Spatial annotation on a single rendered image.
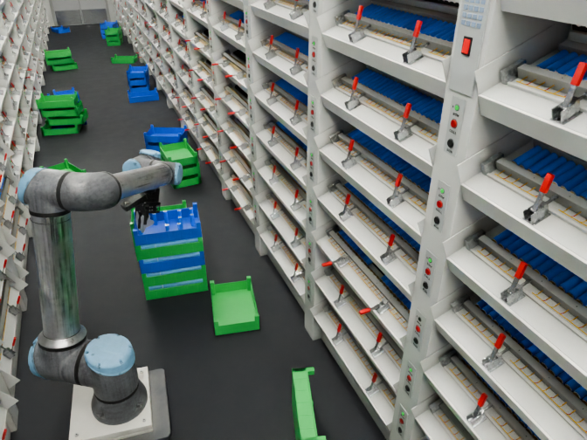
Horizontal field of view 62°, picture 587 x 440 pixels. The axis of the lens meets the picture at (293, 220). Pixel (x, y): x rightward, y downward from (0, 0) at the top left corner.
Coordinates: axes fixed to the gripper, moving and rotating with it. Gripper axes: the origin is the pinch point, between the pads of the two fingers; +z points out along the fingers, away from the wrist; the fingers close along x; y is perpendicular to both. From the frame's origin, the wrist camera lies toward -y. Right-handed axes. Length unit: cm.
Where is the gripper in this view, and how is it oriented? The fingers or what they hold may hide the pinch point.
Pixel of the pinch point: (140, 229)
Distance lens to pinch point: 232.8
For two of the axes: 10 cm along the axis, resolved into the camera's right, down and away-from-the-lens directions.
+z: -1.8, 9.2, 3.4
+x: -7.1, -3.6, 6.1
